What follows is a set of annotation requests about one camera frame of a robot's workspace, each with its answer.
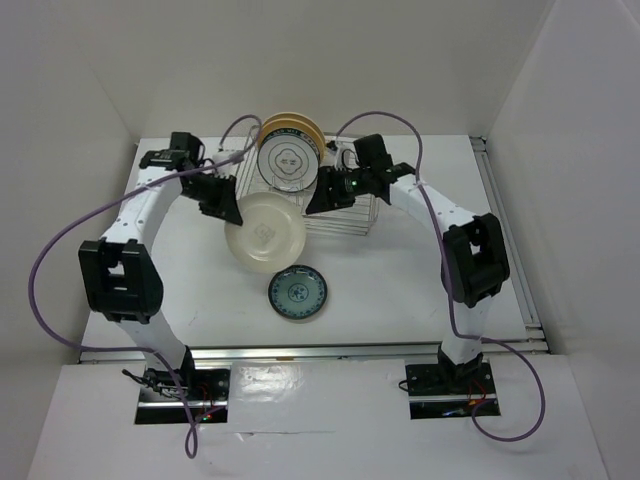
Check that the small blue patterned plate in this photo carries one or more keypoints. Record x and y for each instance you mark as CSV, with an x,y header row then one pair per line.
x,y
298,292

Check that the chrome wire dish rack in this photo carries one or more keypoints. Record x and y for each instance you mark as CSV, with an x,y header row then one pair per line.
x,y
355,220

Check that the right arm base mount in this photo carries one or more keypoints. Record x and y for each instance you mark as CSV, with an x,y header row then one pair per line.
x,y
431,397

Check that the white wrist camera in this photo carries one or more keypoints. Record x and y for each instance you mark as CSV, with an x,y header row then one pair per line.
x,y
337,152
227,161

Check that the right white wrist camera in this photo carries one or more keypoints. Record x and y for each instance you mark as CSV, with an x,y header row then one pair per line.
x,y
337,152

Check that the cream bear plate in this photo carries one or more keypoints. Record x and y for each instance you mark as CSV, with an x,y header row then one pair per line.
x,y
272,236

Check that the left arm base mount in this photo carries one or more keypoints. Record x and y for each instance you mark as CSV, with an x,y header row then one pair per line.
x,y
159,402

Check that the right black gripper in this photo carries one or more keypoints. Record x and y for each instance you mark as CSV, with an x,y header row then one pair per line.
x,y
325,199

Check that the tan yellow plate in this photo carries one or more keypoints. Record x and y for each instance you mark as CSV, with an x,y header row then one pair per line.
x,y
312,128

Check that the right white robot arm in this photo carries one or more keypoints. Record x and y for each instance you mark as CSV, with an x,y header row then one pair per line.
x,y
474,263

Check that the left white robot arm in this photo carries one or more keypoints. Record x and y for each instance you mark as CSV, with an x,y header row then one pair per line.
x,y
120,278

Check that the navy rimmed lettered plate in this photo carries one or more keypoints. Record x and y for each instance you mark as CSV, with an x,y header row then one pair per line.
x,y
315,140

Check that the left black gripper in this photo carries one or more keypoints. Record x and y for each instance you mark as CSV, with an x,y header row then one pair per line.
x,y
225,205

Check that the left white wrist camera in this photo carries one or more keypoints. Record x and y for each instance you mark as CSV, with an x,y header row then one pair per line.
x,y
227,161

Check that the aluminium front rail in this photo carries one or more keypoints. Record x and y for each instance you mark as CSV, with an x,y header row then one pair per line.
x,y
315,352

